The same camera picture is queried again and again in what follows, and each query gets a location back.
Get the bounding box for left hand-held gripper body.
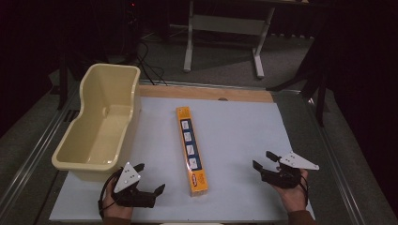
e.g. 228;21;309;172
111;161;157;209

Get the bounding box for black tripod stand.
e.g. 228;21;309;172
267;46;330;128

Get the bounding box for person's right hand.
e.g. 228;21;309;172
271;168;310;214

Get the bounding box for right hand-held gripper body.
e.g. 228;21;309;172
260;151;320;189

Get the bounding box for cream plastic tub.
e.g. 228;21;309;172
51;63;143;183

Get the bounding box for long orange box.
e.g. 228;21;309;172
176;106;209;198

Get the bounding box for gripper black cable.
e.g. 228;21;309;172
98;168;125;219
298;174;311;207

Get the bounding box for white table mat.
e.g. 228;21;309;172
49;96;315;223

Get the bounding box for wooden board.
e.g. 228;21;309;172
139;84;275;104

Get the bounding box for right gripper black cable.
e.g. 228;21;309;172
298;174;311;207

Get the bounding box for black floor cables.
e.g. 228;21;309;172
133;39;169;86

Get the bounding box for person's left hand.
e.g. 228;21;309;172
101;184;135;220

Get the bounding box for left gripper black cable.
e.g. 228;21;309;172
98;168;125;219

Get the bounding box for metal rail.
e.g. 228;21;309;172
304;97;366;225
0;88;80;218

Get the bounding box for grey metal stand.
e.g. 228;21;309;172
182;0;312;80

